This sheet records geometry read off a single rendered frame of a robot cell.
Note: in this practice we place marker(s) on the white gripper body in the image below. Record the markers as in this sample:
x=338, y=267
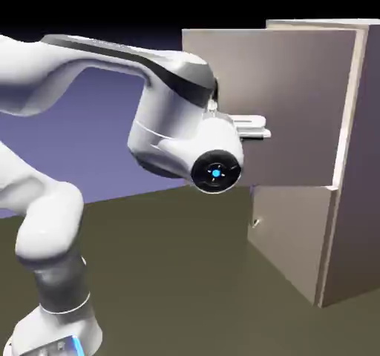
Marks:
x=251, y=124

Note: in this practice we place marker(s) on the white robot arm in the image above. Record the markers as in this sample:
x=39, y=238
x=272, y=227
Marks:
x=175, y=101

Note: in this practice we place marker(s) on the large beige cabinet door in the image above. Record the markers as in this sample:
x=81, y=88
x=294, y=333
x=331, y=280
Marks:
x=282, y=95

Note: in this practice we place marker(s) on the small beige cabinet door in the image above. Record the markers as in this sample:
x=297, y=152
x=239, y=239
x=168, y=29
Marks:
x=291, y=237

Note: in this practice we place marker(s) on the beige cabinet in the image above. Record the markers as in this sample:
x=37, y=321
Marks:
x=356, y=184

